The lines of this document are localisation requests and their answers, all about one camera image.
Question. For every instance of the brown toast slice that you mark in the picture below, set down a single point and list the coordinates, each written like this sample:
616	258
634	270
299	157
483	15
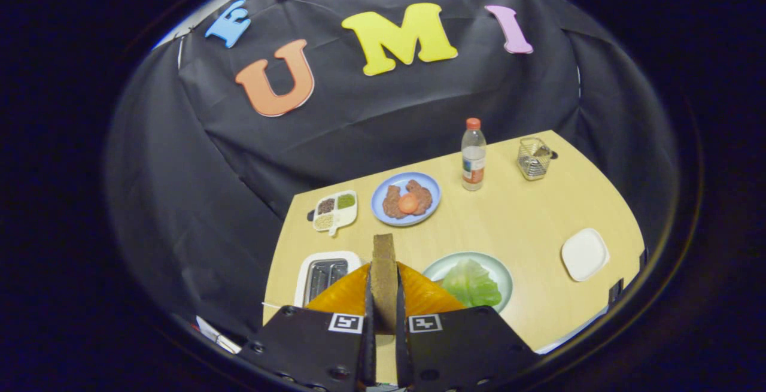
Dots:
384	284

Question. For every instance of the blue round plate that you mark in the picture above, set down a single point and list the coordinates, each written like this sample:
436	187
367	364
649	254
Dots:
383	179

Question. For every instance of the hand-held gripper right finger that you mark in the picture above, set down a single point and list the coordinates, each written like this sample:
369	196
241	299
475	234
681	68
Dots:
467	350

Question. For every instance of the white sectioned condiment tray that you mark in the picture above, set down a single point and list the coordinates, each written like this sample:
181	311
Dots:
335	212

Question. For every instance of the green lettuce leaf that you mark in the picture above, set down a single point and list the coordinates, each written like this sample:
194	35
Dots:
473	284

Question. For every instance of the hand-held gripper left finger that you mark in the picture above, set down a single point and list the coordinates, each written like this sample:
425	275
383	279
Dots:
311	350

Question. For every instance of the red tomato slice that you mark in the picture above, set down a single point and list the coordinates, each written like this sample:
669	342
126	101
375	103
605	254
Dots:
408	203

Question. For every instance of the pale green round plate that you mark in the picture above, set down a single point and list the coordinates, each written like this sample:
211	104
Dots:
440	267

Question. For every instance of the brown meat patty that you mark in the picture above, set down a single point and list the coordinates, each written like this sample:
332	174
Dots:
422	194
391	206

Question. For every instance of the clear plastic bottle red cap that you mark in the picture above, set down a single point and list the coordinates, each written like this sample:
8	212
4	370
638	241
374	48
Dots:
473	164

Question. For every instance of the white toaster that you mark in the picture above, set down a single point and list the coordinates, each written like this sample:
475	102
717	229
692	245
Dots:
305	272

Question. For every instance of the white square plate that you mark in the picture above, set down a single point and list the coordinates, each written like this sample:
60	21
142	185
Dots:
585	254

